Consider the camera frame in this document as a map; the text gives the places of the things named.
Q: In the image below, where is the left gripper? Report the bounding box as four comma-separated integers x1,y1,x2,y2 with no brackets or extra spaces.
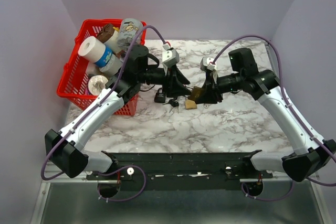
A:
137,63,192,98

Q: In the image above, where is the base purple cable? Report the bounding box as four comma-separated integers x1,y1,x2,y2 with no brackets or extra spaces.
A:
240,179,295,201
94,165,147,203

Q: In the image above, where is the white blue labelled bottle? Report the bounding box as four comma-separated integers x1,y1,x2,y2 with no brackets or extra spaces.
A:
94,47,123,77

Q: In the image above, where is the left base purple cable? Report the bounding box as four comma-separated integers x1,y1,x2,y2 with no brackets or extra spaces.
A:
94,165,147,203

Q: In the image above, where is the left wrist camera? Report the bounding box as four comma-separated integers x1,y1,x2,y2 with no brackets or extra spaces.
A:
162,49,180,74

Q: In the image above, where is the brown chocolate wrapped item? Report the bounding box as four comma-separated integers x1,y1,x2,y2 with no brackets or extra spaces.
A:
97,23,115,43

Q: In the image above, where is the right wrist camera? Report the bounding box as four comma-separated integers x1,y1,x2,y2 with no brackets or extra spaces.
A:
199,57,218,83

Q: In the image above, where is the metal table frame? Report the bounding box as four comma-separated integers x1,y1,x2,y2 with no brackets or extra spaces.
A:
29,153,334,224

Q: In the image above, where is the black mounting rail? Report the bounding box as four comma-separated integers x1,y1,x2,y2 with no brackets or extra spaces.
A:
87,152,272,191

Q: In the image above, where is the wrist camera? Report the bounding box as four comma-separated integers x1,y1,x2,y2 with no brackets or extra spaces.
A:
199,57,218,83
162,49,180,74

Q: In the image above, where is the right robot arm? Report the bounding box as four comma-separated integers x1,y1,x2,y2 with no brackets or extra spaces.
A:
195,48,335,182

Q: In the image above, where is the brass padlock with keys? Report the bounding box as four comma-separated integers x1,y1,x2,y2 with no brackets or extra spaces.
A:
185,99,197,110

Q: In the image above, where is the white toilet paper roll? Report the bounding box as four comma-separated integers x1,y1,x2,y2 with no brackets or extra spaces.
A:
78,36,106,63

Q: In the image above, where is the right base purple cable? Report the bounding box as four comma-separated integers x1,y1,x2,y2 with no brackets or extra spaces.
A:
240,179,295,201

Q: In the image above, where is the red plastic basket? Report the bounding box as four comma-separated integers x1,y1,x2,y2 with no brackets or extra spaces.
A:
57,19,145,110

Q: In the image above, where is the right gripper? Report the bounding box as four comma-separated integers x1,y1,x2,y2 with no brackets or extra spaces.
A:
195,70,244,104

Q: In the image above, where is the silver foil wrapped roll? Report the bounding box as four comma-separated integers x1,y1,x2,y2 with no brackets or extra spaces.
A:
87,75,108,96

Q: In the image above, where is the black padlock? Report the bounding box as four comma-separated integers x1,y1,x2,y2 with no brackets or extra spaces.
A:
154,90,166,104

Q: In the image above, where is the black key bunch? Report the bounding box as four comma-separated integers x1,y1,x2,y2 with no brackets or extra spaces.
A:
164,98,180,113

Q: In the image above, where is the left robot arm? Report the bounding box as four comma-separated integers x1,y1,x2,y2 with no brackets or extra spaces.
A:
45,43,190,179

